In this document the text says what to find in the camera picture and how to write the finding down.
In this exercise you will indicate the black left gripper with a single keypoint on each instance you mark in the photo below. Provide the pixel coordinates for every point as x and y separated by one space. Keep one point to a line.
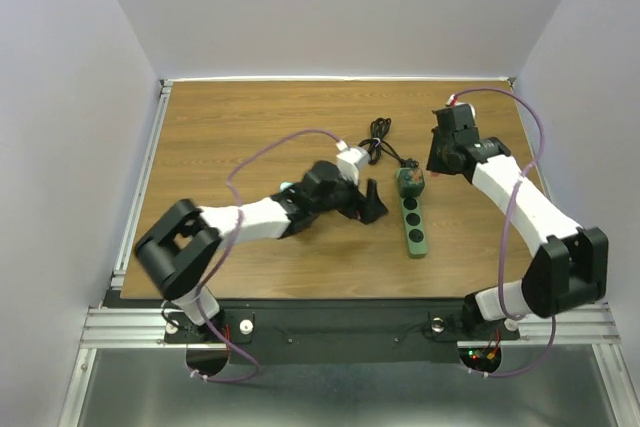
366 207

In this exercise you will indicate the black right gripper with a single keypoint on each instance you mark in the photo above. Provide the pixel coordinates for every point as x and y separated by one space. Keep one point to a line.
434 164

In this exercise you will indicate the green power strip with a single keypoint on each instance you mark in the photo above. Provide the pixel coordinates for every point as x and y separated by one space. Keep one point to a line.
416 240

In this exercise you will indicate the teal triangular power strip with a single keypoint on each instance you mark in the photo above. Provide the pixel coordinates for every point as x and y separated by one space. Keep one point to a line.
286 186

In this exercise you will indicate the dark green dragon adapter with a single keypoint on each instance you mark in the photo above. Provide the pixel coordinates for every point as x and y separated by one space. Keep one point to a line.
410 182

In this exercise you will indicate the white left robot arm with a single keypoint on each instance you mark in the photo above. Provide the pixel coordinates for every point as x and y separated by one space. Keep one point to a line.
177 249

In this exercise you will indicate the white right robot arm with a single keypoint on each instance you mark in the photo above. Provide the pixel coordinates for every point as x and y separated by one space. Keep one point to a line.
569 262

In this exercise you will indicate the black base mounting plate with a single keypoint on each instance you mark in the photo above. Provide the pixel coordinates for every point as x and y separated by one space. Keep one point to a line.
271 352

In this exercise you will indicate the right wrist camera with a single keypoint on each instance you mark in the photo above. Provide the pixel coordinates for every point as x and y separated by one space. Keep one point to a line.
454 101

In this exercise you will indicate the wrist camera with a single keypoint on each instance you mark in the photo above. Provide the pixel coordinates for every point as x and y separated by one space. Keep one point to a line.
454 101
350 160

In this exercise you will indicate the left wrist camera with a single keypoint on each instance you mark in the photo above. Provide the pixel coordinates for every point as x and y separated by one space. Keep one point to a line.
350 160

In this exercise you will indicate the aluminium table edge rail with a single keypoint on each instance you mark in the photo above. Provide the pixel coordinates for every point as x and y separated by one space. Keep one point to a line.
122 261

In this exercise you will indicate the front aluminium rail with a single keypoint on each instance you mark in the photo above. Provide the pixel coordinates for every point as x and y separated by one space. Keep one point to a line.
380 322

